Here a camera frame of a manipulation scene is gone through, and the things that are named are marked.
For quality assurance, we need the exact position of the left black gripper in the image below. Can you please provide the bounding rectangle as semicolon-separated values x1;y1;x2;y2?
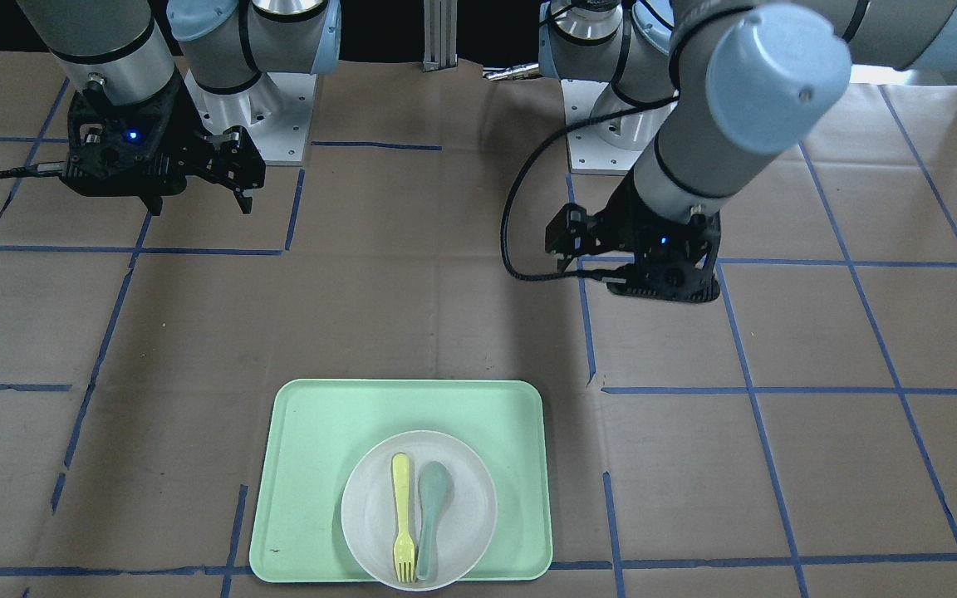
544;179;721;303

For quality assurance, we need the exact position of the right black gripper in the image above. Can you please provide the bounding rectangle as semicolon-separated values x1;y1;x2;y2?
58;68;267;215

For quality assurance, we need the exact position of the teal plastic spoon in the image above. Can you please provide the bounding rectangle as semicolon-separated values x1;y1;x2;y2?
415;461;453;581

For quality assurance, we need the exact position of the white round plate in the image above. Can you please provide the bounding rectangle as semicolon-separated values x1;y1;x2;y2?
341;430;498;593

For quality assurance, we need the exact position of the yellow plastic fork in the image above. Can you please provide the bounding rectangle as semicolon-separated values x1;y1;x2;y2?
391;452;415;584

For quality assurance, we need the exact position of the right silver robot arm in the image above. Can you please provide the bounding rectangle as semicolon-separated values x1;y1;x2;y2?
19;1;342;215

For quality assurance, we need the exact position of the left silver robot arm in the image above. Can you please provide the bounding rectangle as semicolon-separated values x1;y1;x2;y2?
538;1;957;303

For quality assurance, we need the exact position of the light green tray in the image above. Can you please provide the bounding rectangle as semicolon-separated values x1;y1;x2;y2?
249;380;553;591

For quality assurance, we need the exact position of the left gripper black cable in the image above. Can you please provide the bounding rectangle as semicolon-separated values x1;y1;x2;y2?
502;96;679;283

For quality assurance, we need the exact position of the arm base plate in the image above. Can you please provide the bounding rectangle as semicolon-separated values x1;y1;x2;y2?
184;71;319;167
561;80;675;175

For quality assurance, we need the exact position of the aluminium frame post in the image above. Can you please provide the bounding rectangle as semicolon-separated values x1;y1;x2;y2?
421;0;459;72

